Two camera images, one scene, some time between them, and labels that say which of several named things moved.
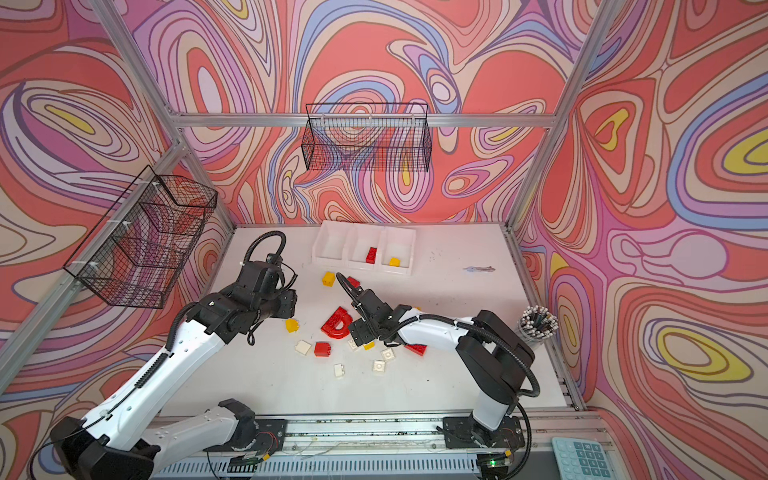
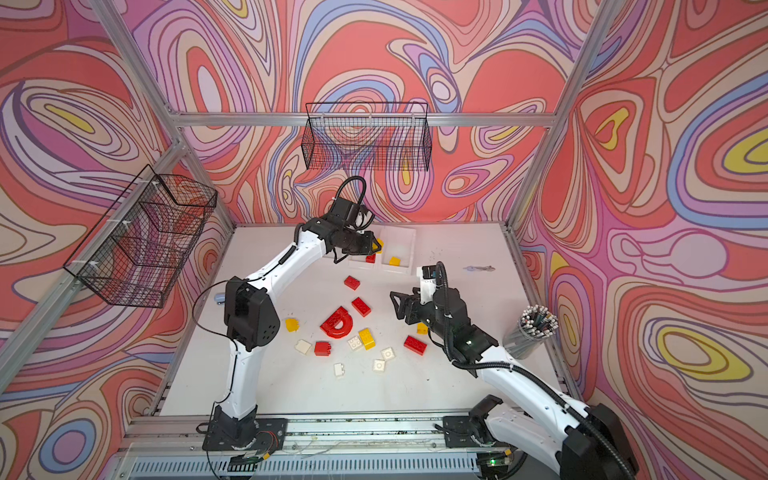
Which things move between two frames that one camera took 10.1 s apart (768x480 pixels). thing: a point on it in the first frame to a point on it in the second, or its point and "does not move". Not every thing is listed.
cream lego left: x=303 y=346 does not move
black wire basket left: x=142 y=247 does not move
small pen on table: x=473 y=269 does not move
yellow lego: x=328 y=279 to x=374 y=245
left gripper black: x=289 y=297 to x=369 y=238
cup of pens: x=537 y=324 does not move
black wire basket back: x=369 y=137 does not move
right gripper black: x=360 y=333 to x=412 y=302
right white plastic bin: x=397 y=250 does not move
